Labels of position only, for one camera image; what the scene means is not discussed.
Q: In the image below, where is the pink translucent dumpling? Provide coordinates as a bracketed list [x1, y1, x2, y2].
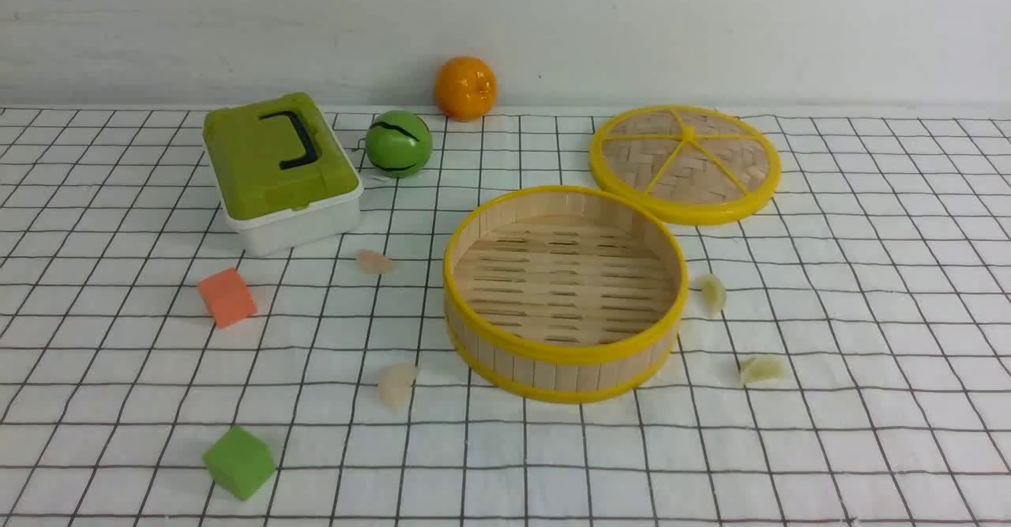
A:
[356, 249, 395, 277]

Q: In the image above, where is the white translucent dumpling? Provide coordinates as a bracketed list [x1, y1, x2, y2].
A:
[377, 363, 419, 412]

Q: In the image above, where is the pale green dumpling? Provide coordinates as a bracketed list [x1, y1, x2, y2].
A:
[698, 273, 727, 318]

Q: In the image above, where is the green tinted dumpling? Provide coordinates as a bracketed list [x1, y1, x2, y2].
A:
[738, 355, 791, 387]

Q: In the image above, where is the yellow rimmed bamboo steamer tray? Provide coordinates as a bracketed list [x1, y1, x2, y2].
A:
[442, 186, 690, 404]

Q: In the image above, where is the yellow rimmed bamboo steamer lid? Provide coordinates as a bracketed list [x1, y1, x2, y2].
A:
[588, 105, 783, 227]

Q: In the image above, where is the green toy watermelon ball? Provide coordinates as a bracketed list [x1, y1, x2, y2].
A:
[365, 110, 433, 178]

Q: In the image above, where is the orange toy fruit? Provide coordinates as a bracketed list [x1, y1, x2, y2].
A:
[434, 56, 498, 122]

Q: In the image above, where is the green lid white storage box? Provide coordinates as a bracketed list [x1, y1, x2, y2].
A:
[202, 92, 363, 257]

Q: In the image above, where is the orange foam cube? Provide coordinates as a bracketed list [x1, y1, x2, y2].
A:
[197, 268, 257, 329]

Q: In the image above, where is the green foam cube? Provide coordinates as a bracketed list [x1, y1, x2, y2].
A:
[202, 425, 276, 501]

